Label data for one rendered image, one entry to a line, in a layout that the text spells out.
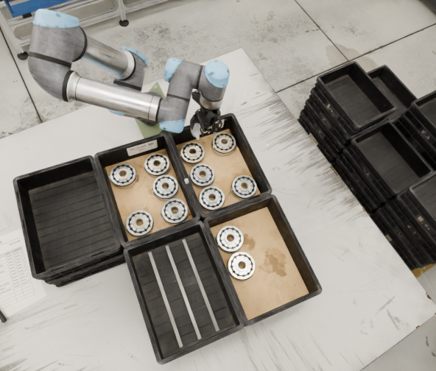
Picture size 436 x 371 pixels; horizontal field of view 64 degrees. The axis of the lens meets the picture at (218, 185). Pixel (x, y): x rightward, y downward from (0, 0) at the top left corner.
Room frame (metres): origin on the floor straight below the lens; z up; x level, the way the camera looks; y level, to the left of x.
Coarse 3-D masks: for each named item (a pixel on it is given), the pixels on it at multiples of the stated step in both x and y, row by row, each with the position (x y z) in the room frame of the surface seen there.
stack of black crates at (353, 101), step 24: (336, 72) 1.60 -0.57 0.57; (360, 72) 1.63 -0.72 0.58; (312, 96) 1.48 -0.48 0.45; (336, 96) 1.48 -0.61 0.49; (360, 96) 1.52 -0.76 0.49; (384, 96) 1.46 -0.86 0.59; (312, 120) 1.43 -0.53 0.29; (336, 120) 1.31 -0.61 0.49; (360, 120) 1.34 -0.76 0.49; (384, 120) 1.38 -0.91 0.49; (336, 144) 1.25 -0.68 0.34
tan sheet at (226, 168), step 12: (216, 132) 0.85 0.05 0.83; (228, 132) 0.86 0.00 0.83; (180, 144) 0.76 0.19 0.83; (204, 144) 0.78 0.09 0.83; (216, 156) 0.73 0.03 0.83; (228, 156) 0.75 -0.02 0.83; (240, 156) 0.76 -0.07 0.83; (216, 168) 0.68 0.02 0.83; (228, 168) 0.69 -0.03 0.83; (240, 168) 0.70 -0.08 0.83; (216, 180) 0.62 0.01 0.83; (228, 180) 0.63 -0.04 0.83; (228, 192) 0.58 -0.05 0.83; (228, 204) 0.53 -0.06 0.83
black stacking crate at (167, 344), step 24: (168, 240) 0.32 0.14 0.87; (192, 240) 0.35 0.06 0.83; (144, 264) 0.23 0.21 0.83; (168, 264) 0.24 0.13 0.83; (144, 288) 0.14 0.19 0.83; (168, 288) 0.16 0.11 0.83; (192, 288) 0.18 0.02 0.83; (216, 288) 0.19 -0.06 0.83; (192, 312) 0.09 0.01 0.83; (216, 312) 0.11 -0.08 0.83; (168, 336) 0.00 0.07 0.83; (192, 336) 0.01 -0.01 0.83
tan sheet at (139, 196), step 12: (144, 156) 0.67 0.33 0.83; (168, 156) 0.69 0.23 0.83; (108, 168) 0.59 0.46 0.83; (144, 168) 0.62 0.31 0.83; (144, 180) 0.56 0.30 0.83; (120, 192) 0.49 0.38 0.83; (132, 192) 0.50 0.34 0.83; (144, 192) 0.51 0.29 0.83; (180, 192) 0.54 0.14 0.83; (120, 204) 0.44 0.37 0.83; (132, 204) 0.45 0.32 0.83; (144, 204) 0.46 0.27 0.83; (156, 204) 0.47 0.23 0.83; (156, 216) 0.42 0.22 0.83; (156, 228) 0.37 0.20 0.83
